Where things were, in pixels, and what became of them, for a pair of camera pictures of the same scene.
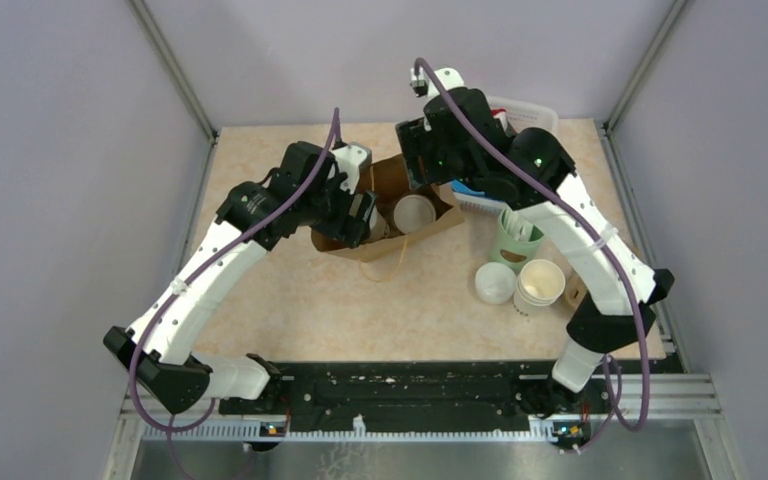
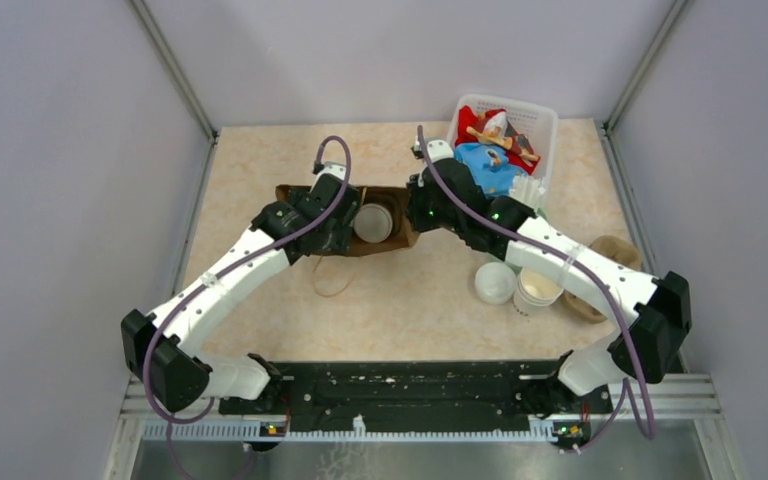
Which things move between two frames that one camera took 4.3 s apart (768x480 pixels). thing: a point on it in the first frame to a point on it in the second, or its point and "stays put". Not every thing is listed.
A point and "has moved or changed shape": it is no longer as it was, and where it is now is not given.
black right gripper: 414,140 to 418,190
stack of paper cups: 538,286 stays put
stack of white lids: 495,283 stays put
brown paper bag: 391,180 has moved or changed shape
